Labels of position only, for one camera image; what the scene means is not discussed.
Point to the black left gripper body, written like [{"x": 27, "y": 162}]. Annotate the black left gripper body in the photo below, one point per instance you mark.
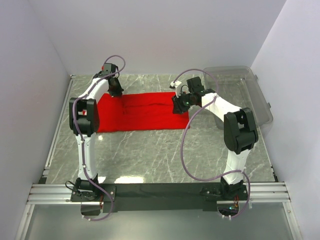
[{"x": 114, "y": 87}]

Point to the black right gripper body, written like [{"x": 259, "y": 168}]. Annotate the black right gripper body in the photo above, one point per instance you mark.
[{"x": 179, "y": 104}]

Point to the red t shirt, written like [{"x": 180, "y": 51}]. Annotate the red t shirt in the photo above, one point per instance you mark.
[{"x": 139, "y": 112}]

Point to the clear plastic storage bin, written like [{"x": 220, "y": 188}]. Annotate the clear plastic storage bin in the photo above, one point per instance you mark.
[{"x": 239, "y": 86}]

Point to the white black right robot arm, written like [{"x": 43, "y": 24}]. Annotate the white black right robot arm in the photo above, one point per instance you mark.
[{"x": 239, "y": 129}]

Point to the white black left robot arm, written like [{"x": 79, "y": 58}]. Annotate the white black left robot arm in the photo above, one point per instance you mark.
[{"x": 84, "y": 122}]

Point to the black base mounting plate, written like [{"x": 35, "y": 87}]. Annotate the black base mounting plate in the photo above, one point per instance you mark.
[{"x": 161, "y": 196}]

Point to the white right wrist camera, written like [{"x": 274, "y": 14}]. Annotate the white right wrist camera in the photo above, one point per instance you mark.
[{"x": 177, "y": 86}]

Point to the aluminium front frame rail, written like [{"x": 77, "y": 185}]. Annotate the aluminium front frame rail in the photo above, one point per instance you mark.
[{"x": 58, "y": 194}]

